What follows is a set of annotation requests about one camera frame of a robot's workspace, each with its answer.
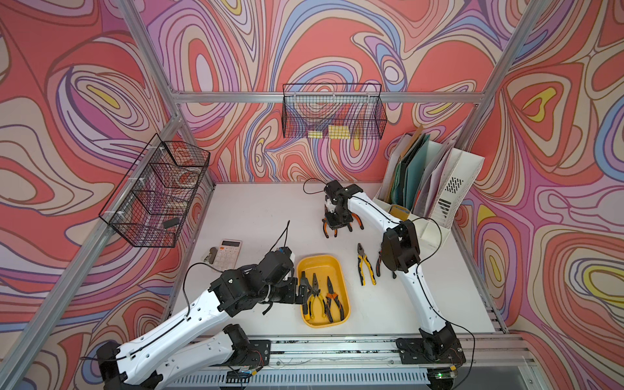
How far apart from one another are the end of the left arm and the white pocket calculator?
16.4 inches

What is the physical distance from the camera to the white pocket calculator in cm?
95

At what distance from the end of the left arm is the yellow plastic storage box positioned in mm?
241

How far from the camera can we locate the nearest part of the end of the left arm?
0.47 m

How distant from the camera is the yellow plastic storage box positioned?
2.60 feet

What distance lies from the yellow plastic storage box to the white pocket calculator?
27 centimetres
